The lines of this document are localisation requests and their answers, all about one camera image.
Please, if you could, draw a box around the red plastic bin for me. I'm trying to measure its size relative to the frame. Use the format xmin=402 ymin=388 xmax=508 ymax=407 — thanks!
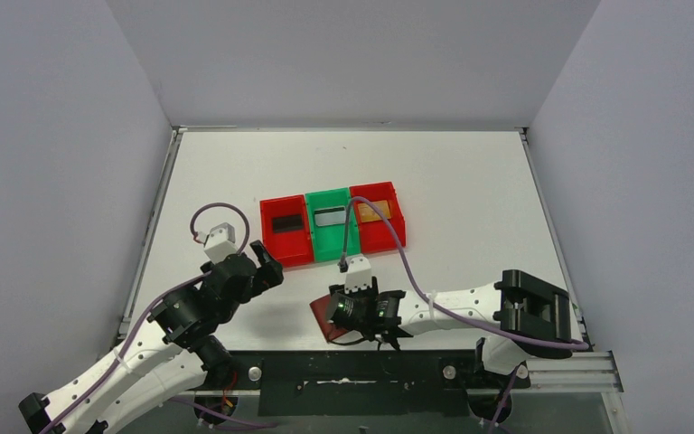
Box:
xmin=350 ymin=182 xmax=407 ymax=254
xmin=259 ymin=194 xmax=314 ymax=267

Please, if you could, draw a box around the black card in bin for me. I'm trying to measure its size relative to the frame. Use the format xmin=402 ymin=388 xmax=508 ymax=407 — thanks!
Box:
xmin=271 ymin=213 xmax=305 ymax=233

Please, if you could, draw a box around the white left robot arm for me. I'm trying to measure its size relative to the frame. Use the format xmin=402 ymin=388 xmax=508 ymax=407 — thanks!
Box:
xmin=18 ymin=241 xmax=284 ymax=433

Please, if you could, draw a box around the silver card in bin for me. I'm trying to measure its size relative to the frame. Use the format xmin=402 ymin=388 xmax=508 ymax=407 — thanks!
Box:
xmin=313 ymin=206 xmax=347 ymax=227

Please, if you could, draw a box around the gold card in bin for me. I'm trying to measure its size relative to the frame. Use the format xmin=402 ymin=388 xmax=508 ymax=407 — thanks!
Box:
xmin=357 ymin=200 xmax=392 ymax=224

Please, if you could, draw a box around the aluminium table edge rail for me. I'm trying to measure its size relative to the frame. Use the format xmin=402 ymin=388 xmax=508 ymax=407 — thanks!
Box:
xmin=116 ymin=126 xmax=185 ymax=343

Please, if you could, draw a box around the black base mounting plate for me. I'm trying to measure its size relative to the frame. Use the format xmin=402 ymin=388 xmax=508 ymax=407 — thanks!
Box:
xmin=170 ymin=350 xmax=534 ymax=419

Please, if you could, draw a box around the red leather card holder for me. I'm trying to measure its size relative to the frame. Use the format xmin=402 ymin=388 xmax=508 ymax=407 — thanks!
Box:
xmin=309 ymin=295 xmax=350 ymax=346

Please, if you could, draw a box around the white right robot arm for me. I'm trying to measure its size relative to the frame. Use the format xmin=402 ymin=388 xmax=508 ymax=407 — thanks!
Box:
xmin=324 ymin=269 xmax=589 ymax=386

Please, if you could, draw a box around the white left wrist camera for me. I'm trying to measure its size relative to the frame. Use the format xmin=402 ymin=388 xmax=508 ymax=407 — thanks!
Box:
xmin=203 ymin=222 xmax=239 ymax=264

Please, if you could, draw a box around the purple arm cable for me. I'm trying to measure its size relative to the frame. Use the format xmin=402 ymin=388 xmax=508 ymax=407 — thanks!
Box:
xmin=337 ymin=196 xmax=591 ymax=434
xmin=38 ymin=203 xmax=279 ymax=434

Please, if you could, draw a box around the green plastic bin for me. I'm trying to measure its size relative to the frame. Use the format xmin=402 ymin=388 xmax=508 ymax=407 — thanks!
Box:
xmin=305 ymin=187 xmax=361 ymax=262

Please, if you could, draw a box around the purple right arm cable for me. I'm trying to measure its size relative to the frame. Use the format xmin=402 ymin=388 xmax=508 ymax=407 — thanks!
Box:
xmin=337 ymin=196 xmax=591 ymax=434

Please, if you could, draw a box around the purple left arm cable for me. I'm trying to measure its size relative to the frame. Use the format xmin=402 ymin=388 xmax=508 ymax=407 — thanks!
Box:
xmin=38 ymin=203 xmax=279 ymax=434

